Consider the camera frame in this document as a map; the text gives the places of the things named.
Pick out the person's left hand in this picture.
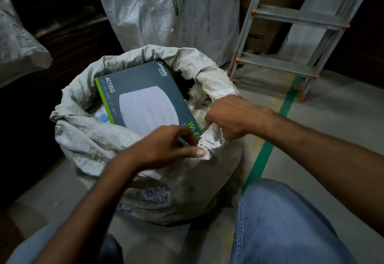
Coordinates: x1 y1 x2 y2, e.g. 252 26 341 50
119 125 206 172

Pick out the person's right hand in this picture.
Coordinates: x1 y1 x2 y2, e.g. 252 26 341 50
204 94 272 141

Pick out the clear bubble wrap packet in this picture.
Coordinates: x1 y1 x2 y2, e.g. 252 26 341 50
183 83 214 130

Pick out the small light blue box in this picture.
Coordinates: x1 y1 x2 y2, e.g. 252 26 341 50
92 106 111 124

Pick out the white woven sack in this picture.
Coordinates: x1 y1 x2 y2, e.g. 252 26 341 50
49 44 250 226

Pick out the dark box white label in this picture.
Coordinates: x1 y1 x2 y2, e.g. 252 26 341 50
94 60 205 146

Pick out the person's right forearm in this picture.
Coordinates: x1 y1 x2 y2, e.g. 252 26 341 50
258 108 384 236

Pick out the person's left forearm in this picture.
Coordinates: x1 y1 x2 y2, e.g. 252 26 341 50
31 154 142 264

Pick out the person's right leg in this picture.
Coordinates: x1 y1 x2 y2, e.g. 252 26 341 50
229 178 358 264

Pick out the person's leg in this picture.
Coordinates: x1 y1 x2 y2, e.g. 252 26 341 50
6 218 124 264
229 178 358 264

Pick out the person's left leg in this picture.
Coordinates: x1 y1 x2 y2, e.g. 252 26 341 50
6 218 124 264

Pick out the large white sack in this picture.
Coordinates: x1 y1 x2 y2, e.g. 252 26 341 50
0 0 53 89

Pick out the aluminium step ladder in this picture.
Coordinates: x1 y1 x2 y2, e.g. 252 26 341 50
226 0 384 102

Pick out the tall white sack green mark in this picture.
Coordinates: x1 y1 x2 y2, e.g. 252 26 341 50
91 0 240 67

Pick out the dark wooden panel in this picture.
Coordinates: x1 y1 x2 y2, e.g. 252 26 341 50
0 0 125 210

